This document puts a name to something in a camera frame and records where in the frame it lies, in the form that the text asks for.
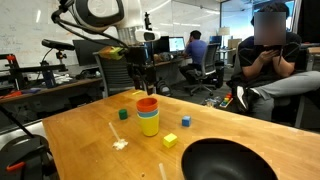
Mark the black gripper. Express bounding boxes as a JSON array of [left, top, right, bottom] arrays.
[[126, 44, 157, 96]]

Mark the orange plastic cup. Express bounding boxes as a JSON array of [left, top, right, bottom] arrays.
[[135, 97, 160, 113]]

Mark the blue plastic cup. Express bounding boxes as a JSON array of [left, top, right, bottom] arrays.
[[136, 109, 160, 119]]

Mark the gray mesh office chair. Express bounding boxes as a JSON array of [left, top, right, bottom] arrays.
[[92, 49, 148, 99]]

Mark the small dark computer monitor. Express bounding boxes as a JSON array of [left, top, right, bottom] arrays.
[[153, 35, 170, 55]]

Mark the green cylinder block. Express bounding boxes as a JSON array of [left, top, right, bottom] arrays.
[[118, 108, 129, 121]]

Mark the yellow plastic cup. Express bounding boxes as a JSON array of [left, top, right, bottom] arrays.
[[137, 113, 161, 138]]

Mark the lit computer monitor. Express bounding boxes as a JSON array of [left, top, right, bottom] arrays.
[[168, 36, 186, 54]]

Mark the blue cube block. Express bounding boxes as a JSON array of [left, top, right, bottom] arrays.
[[181, 115, 192, 128]]

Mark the person in blue shirt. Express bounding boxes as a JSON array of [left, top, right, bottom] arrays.
[[178, 29, 208, 84]]

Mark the yellow cube block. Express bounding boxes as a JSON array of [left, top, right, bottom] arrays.
[[162, 132, 179, 149]]

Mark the crumpled clear plastic wrap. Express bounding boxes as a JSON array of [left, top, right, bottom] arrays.
[[203, 96, 219, 108]]

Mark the gray swivel office chair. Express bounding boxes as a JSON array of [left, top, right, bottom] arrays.
[[184, 42, 223, 97]]

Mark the wooden side desk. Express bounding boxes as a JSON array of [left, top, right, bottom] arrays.
[[0, 77, 104, 104]]

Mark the white cloth pile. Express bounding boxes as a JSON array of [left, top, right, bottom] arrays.
[[53, 73, 73, 85]]

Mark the colorful stacking toy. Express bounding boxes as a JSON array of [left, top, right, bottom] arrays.
[[219, 93, 234, 109]]

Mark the white shade lamp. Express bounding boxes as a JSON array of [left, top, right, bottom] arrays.
[[218, 26, 232, 51]]

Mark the black and red stand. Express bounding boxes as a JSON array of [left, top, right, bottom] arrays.
[[0, 53, 68, 91]]

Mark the black bowl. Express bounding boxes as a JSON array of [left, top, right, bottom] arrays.
[[180, 137, 279, 180]]

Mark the person in black shirt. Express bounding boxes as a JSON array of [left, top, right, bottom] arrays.
[[234, 2, 320, 122]]

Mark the black tripod leg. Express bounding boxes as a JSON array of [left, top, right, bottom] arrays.
[[0, 104, 35, 138]]

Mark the black round equipment case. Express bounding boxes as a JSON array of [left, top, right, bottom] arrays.
[[0, 134, 60, 180]]

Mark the wrist camera with green mount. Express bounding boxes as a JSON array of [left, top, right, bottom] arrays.
[[98, 45, 127, 62]]

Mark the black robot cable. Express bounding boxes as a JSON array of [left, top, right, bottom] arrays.
[[50, 6, 131, 48]]

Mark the black camera on stand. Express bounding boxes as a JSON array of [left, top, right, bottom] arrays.
[[41, 38, 76, 66]]

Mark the red clamp handle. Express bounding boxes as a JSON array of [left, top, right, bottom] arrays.
[[5, 161, 27, 173]]

